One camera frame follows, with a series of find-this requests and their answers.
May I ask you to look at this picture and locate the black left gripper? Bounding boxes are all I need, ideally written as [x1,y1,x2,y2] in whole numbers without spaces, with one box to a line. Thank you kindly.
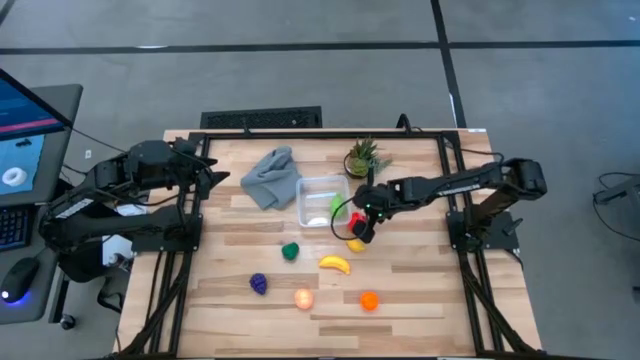
[169,138,231,200]

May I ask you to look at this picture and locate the light green toy pear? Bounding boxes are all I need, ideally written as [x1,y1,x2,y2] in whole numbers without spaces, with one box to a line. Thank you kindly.
[329,193,350,220]

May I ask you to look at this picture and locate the yellow toy banana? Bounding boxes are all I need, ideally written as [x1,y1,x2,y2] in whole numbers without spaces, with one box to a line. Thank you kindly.
[319,255,351,276]

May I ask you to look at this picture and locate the orange toy tangerine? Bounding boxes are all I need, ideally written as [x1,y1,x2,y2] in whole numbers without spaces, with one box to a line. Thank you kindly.
[359,291,380,313]

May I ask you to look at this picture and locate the peach toy fruit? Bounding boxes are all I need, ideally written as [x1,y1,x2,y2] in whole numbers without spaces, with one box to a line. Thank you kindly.
[293,288,315,311]

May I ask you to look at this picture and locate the purple toy grapes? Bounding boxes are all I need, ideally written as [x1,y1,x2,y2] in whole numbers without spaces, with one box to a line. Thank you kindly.
[249,272,269,296]

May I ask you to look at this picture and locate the clear plastic tupperware container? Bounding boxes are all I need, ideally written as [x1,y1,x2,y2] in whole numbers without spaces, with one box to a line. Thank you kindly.
[295,174,353,229]

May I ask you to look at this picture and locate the potted succulent plant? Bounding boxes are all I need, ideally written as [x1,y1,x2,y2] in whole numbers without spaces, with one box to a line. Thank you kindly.
[342,137,393,180]

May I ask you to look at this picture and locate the grey cloth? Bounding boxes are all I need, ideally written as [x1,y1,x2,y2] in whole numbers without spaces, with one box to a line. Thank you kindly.
[240,145,304,211]

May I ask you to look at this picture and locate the black floor vent grille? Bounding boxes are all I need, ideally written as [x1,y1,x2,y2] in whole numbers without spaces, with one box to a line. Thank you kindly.
[200,105,323,130]

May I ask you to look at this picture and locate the white power box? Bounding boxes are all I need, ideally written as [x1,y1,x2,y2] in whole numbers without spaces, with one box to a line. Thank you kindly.
[102,234,134,266]

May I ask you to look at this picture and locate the grey desk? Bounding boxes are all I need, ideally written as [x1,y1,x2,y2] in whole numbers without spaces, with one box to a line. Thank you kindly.
[0,202,71,325]

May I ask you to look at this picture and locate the computer monitor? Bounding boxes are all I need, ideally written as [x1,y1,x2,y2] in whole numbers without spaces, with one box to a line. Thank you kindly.
[0,68,84,207]

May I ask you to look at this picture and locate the black keyboard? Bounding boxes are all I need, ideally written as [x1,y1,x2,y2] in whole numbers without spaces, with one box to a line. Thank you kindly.
[0,204,34,251]

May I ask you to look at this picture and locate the black computer mouse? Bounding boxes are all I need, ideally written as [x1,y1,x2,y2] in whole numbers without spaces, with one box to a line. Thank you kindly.
[0,257,40,305]

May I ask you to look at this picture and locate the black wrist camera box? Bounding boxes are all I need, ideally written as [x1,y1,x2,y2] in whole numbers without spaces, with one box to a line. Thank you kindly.
[352,219,376,245]

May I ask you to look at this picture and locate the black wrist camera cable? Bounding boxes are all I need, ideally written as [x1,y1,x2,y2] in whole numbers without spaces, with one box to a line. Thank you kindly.
[329,197,371,242]

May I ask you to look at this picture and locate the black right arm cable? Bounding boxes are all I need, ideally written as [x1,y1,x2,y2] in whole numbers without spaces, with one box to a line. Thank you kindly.
[397,113,506,164]

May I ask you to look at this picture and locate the black monitor cable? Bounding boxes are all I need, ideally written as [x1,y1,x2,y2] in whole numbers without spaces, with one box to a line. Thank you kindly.
[72,127,129,153]

